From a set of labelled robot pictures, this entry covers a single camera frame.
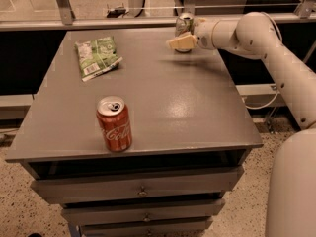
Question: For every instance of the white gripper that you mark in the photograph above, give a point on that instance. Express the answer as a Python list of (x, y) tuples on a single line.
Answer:
[(203, 34)]

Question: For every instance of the green silver 7up can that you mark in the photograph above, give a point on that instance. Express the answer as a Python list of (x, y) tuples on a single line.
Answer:
[(184, 23)]

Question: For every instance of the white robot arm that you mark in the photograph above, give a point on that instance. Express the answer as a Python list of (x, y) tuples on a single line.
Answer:
[(291, 209)]

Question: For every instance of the red coke can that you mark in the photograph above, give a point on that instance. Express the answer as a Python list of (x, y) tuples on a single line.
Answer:
[(113, 118)]

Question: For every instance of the small black device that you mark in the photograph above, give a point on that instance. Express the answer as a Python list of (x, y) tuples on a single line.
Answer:
[(116, 12)]

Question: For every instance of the green chip bag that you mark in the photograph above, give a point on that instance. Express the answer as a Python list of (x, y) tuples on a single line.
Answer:
[(96, 57)]

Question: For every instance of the grey drawer cabinet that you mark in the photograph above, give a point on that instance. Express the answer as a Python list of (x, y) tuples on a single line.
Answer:
[(184, 110)]

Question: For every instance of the grey metal railing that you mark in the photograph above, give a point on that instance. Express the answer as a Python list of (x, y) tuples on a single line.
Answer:
[(68, 15)]

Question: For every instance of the middle grey drawer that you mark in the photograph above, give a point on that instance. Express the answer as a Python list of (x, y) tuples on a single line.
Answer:
[(144, 212)]

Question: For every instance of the grey drawer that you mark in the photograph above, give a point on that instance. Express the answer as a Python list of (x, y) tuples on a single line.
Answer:
[(144, 212), (139, 185), (147, 228)]

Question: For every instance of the bottom grey drawer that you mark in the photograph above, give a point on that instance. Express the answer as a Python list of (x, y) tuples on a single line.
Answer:
[(147, 228)]

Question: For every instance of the top grey drawer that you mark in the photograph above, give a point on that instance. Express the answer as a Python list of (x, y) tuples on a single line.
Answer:
[(139, 185)]

